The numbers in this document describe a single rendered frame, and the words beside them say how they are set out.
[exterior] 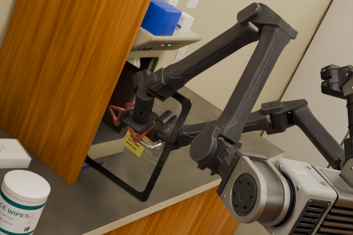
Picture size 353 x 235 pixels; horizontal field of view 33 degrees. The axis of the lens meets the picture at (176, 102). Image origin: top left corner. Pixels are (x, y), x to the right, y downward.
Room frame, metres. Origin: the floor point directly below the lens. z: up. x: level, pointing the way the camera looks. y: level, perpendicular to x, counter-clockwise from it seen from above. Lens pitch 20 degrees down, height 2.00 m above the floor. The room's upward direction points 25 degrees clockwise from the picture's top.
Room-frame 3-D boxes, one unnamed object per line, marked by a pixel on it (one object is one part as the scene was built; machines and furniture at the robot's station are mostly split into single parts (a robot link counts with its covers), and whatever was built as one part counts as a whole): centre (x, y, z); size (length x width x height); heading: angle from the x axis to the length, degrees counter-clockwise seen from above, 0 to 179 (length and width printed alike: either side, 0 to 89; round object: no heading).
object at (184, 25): (2.07, 0.10, 1.54); 0.05 x 0.05 x 0.06; 56
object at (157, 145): (1.78, 0.04, 1.20); 0.10 x 0.05 x 0.03; 69
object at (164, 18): (1.92, 0.17, 1.56); 0.10 x 0.10 x 0.09; 63
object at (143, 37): (2.00, 0.13, 1.46); 0.32 x 0.12 x 0.10; 153
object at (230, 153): (1.30, -0.19, 1.45); 0.09 x 0.08 x 0.12; 122
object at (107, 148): (1.83, 0.10, 1.19); 0.30 x 0.01 x 0.40; 69
